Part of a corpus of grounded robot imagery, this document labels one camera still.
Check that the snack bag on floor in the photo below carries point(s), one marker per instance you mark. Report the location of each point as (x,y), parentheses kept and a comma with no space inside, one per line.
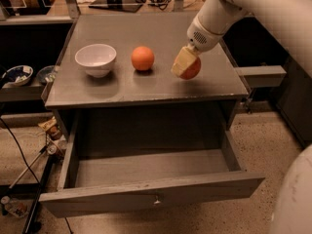
(51,128)

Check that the orange fruit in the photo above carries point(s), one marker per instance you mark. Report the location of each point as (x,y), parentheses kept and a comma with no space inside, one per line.
(142,58)

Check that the plastic bottle on floor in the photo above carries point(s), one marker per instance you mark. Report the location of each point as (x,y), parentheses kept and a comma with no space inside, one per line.
(14,206)

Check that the white ceramic bowl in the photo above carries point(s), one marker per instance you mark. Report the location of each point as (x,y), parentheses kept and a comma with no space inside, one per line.
(97,60)

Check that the grey side shelf block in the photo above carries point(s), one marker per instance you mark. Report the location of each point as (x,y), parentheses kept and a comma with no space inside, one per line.
(262,76)

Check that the small metal drawer knob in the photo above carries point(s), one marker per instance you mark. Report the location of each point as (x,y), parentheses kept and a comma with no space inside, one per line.
(157,201)

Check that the black tripod leg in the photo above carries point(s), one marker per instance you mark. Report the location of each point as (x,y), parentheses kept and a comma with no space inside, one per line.
(35,204)

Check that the grey open drawer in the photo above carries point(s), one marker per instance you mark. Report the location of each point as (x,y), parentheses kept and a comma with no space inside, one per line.
(118,160)

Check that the red apple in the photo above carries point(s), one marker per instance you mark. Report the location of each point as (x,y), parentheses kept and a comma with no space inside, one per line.
(192,71)

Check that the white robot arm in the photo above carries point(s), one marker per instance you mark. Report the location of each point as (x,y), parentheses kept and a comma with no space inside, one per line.
(289,21)

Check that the black monitor stand base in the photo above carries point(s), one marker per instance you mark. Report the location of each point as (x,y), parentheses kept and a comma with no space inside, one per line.
(128,6)

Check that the grey wooden cabinet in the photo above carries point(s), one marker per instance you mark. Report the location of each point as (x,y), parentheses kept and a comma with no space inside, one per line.
(164,34)

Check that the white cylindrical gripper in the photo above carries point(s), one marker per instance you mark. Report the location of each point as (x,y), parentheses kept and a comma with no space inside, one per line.
(204,37)

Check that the dark small bowl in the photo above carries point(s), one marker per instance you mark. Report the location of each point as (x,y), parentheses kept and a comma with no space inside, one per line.
(47,74)

